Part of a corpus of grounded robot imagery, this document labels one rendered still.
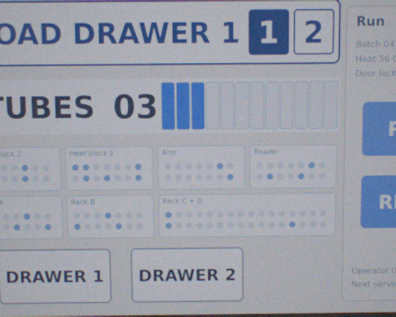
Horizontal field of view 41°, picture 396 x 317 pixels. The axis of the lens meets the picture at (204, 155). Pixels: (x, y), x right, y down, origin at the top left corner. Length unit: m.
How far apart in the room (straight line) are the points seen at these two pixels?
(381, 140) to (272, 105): 0.09
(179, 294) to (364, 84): 0.23
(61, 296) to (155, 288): 0.08
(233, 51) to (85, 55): 0.12
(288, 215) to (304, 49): 0.14
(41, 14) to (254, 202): 0.23
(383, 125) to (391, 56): 0.06
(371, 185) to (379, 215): 0.03
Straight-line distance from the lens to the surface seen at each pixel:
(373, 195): 0.46
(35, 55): 0.45
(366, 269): 0.47
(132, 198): 0.44
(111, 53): 0.44
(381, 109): 0.45
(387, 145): 0.46
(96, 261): 0.46
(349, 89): 0.45
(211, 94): 0.43
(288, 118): 0.44
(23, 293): 0.48
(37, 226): 0.46
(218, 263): 0.45
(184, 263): 0.45
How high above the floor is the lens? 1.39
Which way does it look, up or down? 46 degrees down
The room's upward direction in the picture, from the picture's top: straight up
